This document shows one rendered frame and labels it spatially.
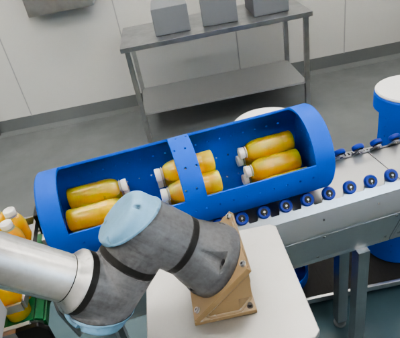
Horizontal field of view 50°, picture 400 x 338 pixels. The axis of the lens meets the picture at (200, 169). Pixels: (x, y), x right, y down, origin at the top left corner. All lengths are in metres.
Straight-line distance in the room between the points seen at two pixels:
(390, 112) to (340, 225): 0.60
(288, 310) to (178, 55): 3.90
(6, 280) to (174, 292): 0.36
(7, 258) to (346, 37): 4.57
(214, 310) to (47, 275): 0.32
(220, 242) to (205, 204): 0.45
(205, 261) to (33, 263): 0.29
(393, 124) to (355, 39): 3.19
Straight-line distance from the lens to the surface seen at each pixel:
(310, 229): 1.47
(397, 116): 1.90
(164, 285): 0.96
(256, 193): 1.28
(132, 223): 0.73
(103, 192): 1.36
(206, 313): 0.85
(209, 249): 0.79
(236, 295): 0.84
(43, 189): 1.27
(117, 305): 0.80
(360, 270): 1.79
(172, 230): 0.76
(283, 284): 0.92
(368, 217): 1.55
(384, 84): 2.01
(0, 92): 4.93
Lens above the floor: 1.84
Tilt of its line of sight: 33 degrees down
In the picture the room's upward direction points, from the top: 11 degrees counter-clockwise
